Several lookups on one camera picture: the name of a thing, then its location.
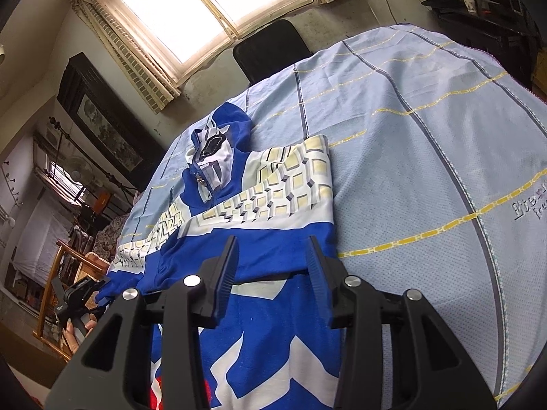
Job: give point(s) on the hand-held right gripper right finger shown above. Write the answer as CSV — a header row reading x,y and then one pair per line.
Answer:
x,y
318,277

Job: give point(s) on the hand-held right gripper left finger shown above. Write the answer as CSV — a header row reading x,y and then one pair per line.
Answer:
x,y
225,275

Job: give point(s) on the blue white zip jacket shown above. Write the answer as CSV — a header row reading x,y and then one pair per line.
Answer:
x,y
265,252

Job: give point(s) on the person's left hand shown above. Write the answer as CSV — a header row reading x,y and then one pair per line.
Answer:
x,y
73,336

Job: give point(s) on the wooden chair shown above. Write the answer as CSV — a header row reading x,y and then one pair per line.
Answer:
x,y
55,290

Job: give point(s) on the white hanging cloth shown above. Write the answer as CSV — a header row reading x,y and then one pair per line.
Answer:
x,y
40,235

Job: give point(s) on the electric fan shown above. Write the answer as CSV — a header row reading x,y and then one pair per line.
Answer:
x,y
79,168

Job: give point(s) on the light blue checked sheet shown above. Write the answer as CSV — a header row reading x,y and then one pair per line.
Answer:
x,y
427,158

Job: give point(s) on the dark framed painting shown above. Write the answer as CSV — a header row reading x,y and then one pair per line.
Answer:
x,y
102,124

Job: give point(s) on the black chair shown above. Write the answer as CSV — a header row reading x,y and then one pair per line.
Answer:
x,y
269,49

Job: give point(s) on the window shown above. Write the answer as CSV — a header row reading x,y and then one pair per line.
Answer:
x,y
205,4

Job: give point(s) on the dark cabinet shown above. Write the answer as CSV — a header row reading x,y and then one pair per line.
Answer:
x,y
487,30

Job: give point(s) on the white paper cup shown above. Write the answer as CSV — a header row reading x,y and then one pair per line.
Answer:
x,y
469,4

